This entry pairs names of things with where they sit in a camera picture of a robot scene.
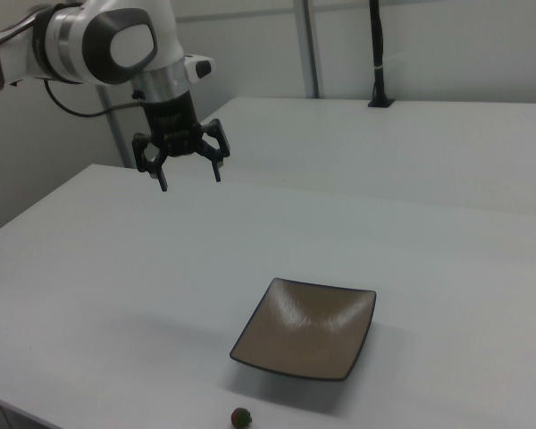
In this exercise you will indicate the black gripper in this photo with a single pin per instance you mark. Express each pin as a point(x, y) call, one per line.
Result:
point(172, 123)

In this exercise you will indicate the red strawberry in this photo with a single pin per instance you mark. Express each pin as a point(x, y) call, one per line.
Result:
point(242, 417)

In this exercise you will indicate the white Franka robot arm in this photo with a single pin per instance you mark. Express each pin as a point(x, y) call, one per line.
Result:
point(71, 40)

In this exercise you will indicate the square brown ceramic plate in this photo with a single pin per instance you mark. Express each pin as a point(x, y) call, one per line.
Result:
point(304, 333)

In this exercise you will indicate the black pole with base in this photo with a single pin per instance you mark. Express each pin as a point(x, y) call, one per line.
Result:
point(378, 49)

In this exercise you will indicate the wide grey frame post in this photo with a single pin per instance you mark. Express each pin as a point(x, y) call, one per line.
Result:
point(309, 49)

